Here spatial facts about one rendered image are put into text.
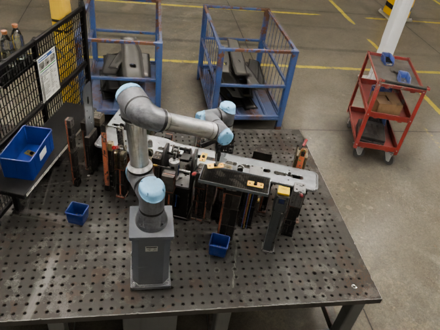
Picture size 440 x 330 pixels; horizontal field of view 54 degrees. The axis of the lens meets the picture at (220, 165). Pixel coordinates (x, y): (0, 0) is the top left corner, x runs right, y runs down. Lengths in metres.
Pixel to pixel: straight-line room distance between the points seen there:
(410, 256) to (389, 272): 0.30
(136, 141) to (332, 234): 1.45
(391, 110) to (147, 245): 3.08
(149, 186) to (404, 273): 2.45
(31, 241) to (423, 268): 2.92
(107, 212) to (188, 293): 0.74
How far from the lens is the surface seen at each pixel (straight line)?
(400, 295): 3.63
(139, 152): 1.91
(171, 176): 2.36
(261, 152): 2.71
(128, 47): 5.10
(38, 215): 2.76
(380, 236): 3.98
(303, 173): 2.67
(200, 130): 1.81
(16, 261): 2.54
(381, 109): 4.48
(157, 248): 2.09
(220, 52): 4.21
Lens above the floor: 2.61
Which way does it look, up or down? 38 degrees down
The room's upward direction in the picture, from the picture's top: 8 degrees clockwise
